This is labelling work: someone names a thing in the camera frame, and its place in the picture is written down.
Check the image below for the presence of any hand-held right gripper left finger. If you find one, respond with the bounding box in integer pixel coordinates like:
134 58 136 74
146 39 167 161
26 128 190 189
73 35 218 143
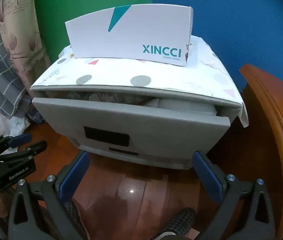
8 151 90 240

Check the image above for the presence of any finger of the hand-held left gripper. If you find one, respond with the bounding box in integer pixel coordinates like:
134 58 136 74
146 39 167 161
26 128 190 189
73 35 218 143
0 140 47 165
0 133 32 153

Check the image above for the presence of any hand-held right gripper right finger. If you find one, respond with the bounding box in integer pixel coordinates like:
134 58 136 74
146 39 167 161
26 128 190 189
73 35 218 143
192 151 275 240

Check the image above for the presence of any pile of clothes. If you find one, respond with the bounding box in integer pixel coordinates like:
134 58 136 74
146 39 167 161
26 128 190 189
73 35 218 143
65 91 218 117

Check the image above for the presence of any white box with teal print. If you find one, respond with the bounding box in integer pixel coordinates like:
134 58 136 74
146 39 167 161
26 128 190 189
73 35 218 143
65 4 194 67

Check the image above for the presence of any white plastic bag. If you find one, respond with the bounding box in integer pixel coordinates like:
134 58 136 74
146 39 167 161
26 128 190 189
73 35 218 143
0 102 32 140

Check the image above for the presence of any grey plaid cloth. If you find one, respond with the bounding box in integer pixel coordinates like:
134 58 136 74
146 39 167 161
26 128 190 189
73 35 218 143
0 25 44 120

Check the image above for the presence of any green foam mat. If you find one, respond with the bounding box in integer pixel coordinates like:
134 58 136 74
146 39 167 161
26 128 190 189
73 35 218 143
33 0 154 63

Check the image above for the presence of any blue foam mat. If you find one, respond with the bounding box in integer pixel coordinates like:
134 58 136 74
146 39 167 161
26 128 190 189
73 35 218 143
145 0 283 98

